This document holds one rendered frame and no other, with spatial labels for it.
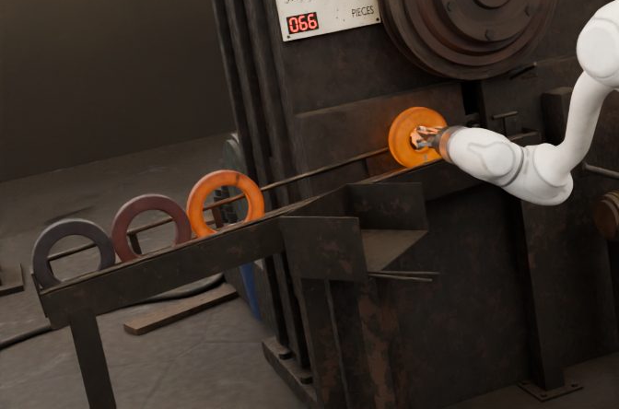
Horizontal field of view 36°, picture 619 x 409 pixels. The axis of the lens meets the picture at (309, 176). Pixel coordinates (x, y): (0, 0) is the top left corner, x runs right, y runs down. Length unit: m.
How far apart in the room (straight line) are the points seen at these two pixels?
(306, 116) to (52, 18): 6.01
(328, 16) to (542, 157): 0.66
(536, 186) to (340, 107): 0.57
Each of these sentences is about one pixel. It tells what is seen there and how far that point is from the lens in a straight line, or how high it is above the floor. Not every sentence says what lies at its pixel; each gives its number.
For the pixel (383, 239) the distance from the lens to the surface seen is 2.16.
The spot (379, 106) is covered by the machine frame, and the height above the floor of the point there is 0.85.
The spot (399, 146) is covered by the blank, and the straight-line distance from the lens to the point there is 2.38.
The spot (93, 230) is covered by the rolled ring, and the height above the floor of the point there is 0.73.
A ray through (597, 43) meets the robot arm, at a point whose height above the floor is 1.02.
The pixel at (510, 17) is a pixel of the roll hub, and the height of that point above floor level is 1.02.
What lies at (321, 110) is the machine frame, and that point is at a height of 0.87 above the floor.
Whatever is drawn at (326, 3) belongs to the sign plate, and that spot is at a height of 1.13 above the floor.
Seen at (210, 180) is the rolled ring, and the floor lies 0.78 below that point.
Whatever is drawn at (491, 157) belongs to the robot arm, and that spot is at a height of 0.77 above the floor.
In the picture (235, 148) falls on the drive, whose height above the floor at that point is 0.64.
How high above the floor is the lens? 1.20
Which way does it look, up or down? 12 degrees down
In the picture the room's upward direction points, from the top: 10 degrees counter-clockwise
